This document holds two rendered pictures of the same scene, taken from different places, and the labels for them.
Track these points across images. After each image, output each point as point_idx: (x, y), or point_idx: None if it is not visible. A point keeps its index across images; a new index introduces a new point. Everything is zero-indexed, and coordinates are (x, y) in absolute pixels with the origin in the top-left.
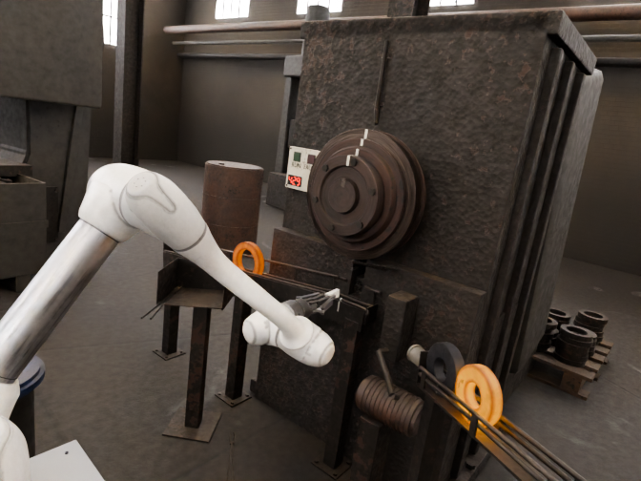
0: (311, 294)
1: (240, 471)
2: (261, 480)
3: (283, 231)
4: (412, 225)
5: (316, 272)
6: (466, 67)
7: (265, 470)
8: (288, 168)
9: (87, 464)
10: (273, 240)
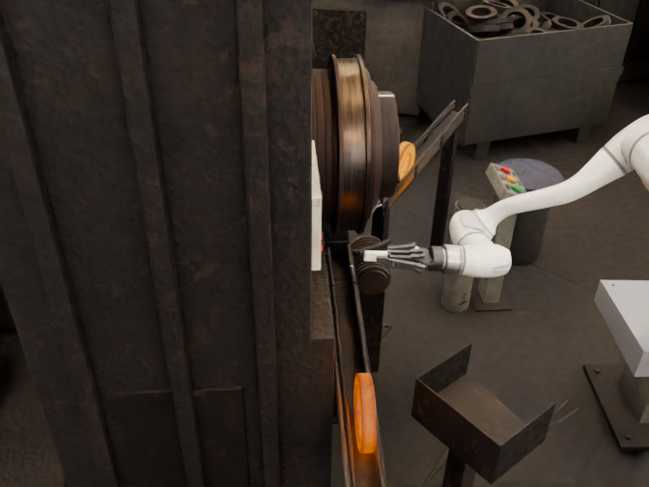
0: (403, 261)
1: (432, 455)
2: (418, 435)
3: (332, 320)
4: None
5: (330, 300)
6: None
7: (407, 442)
8: (321, 237)
9: (634, 330)
10: (334, 354)
